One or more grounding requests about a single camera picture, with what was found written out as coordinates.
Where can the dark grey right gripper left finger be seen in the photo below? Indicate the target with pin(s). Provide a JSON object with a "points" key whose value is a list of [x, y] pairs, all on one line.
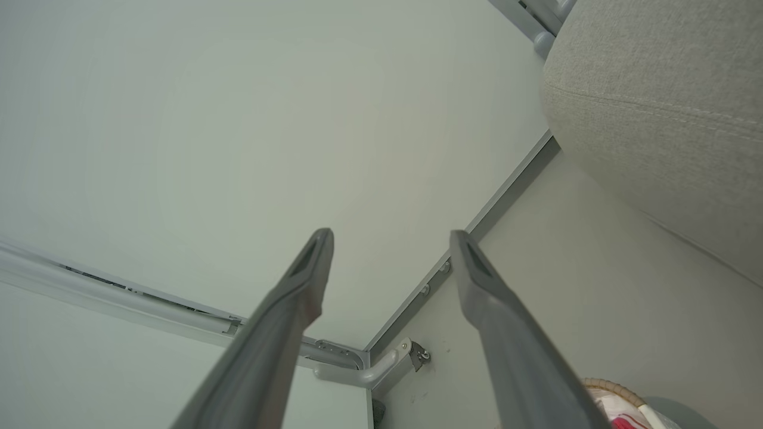
{"points": [[268, 357]]}

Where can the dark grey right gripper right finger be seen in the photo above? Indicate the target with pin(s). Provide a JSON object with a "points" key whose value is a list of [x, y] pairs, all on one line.
{"points": [[524, 381]]}

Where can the bright red white-striped garment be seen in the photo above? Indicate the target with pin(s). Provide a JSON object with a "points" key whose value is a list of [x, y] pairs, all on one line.
{"points": [[623, 423]]}

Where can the wicker laundry basket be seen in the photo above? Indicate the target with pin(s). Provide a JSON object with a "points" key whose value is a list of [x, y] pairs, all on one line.
{"points": [[614, 388]]}

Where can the grey metal partition foot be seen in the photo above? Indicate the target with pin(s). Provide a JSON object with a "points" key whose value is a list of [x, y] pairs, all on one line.
{"points": [[357, 375]]}

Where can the white basket liner cloth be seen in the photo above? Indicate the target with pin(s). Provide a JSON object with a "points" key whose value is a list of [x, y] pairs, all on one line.
{"points": [[614, 405]]}

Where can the black caster wheel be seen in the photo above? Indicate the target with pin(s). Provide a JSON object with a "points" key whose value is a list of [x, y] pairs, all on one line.
{"points": [[420, 356]]}

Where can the grey metal table frame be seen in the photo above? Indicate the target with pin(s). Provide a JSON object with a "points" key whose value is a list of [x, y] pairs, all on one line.
{"points": [[119, 298]]}

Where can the grey partition base rail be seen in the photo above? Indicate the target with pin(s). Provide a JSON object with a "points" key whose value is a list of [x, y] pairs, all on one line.
{"points": [[506, 196]]}

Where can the grey metal partition post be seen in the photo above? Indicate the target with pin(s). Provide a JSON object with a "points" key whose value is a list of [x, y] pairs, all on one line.
{"points": [[554, 9], [512, 12]]}

